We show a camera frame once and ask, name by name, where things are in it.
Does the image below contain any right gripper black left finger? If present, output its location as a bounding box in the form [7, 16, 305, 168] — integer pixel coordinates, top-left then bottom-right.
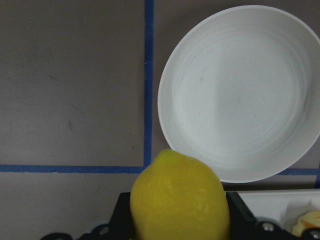
[108, 192, 134, 238]

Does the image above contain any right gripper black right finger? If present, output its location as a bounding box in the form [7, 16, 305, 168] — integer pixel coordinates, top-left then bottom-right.
[226, 191, 257, 238]

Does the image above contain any yellow lemon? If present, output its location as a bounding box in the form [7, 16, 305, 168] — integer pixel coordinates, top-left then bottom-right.
[130, 149, 231, 240]

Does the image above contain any white rectangular tray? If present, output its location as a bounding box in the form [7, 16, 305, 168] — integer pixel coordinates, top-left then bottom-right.
[237, 189, 320, 232]

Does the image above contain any white round plate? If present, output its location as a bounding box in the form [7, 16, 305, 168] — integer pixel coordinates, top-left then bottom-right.
[157, 5, 320, 183]

